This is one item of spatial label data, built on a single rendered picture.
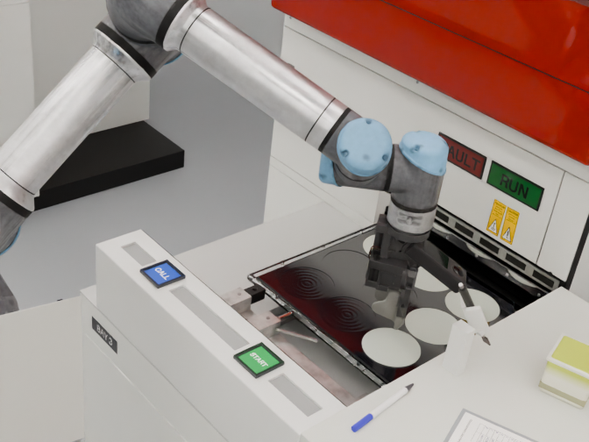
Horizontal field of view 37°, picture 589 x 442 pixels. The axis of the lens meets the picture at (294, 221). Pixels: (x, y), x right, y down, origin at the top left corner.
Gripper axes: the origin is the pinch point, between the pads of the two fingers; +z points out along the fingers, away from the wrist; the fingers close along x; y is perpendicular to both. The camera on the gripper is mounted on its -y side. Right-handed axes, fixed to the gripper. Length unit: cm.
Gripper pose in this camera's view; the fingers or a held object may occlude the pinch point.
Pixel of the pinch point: (400, 323)
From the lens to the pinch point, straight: 156.3
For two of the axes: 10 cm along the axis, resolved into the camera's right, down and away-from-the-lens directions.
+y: -9.7, -2.1, 1.4
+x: -2.3, 5.0, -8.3
